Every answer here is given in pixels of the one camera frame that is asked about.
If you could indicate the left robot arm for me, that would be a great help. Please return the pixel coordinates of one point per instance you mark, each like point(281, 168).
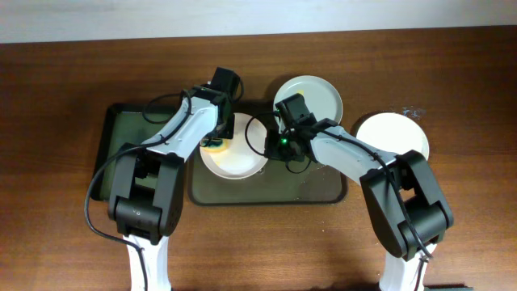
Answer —
point(146, 198)

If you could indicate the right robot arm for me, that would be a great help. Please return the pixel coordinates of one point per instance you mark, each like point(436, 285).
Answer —
point(406, 206)

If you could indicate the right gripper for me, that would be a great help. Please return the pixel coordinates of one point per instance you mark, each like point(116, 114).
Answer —
point(273, 150)

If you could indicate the yellow green sponge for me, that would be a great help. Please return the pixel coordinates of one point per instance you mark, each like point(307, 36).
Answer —
point(214, 145)

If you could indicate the pink round plate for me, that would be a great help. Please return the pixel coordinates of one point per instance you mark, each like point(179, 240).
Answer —
point(393, 132)

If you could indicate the grey round plate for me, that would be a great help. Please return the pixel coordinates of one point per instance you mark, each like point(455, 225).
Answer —
point(321, 98)

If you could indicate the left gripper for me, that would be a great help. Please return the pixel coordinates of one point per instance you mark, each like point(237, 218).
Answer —
point(230, 132)

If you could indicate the white round plate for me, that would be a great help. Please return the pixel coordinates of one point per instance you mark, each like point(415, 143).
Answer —
point(238, 161)

